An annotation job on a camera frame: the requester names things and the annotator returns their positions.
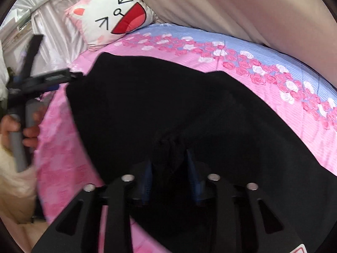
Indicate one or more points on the beige quilt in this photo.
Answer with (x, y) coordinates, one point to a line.
(237, 8)

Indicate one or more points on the cat face pillow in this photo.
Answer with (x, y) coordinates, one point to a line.
(105, 8)

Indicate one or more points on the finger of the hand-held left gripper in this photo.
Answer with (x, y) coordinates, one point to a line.
(33, 55)
(50, 80)

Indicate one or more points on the black pants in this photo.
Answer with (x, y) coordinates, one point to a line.
(163, 105)

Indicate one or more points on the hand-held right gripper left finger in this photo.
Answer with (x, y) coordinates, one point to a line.
(148, 181)

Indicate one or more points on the person's left hand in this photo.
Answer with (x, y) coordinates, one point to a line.
(10, 127)

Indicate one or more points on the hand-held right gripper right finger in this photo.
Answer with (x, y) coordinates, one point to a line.
(193, 180)

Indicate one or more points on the pink floral bed sheet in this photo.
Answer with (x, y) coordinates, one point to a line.
(263, 95)

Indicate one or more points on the person's left forearm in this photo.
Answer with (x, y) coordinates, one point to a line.
(15, 189)

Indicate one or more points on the white satin curtain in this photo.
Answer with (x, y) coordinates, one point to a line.
(55, 23)

